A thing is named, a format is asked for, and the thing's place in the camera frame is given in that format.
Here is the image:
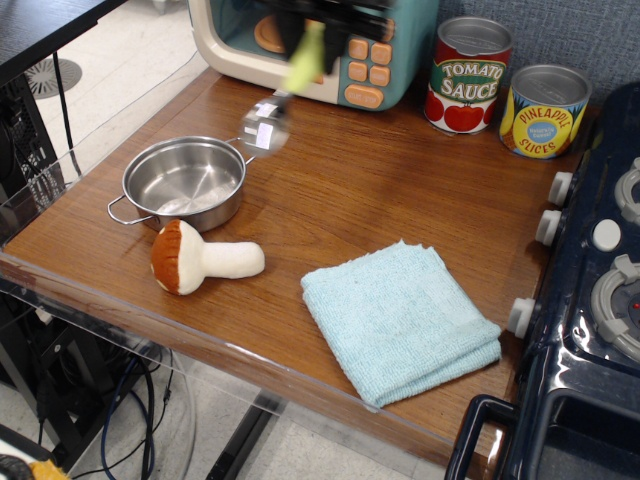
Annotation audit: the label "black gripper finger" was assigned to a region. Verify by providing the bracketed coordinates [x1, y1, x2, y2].
[275, 12, 312, 54]
[322, 24, 349, 74]

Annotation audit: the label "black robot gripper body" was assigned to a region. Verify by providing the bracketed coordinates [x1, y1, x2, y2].
[264, 0, 394, 40]

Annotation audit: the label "green handled metal spoon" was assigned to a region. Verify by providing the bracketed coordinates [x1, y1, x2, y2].
[238, 21, 325, 158]

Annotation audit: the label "small steel pot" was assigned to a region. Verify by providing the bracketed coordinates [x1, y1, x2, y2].
[107, 136, 254, 233]

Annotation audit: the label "light blue folded cloth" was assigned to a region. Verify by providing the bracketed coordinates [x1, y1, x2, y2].
[301, 241, 501, 408]

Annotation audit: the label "teal toy microwave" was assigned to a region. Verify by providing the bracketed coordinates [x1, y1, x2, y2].
[188, 1, 439, 111]

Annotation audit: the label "tomato sauce can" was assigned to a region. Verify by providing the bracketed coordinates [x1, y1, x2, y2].
[424, 16, 513, 134]

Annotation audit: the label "pineapple slices can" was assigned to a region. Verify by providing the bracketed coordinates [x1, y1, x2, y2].
[499, 64, 592, 160]

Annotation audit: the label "plush brown white mushroom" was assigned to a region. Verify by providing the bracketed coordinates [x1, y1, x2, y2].
[151, 220, 266, 296]

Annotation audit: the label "black desk at left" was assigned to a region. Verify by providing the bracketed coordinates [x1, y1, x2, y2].
[1, 0, 124, 85]

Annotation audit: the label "clear acrylic table guard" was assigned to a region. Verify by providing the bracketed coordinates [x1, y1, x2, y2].
[1, 71, 455, 465]

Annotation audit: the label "dark blue toy stove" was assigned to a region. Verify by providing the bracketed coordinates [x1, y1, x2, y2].
[446, 83, 639, 479]

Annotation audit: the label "orange fuzzy object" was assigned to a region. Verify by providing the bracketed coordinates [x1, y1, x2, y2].
[1, 454, 70, 480]

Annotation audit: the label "blue cable under table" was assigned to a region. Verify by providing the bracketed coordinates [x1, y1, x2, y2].
[99, 354, 156, 480]

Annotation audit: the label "black cable bundle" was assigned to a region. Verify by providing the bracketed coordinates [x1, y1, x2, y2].
[29, 344, 176, 480]

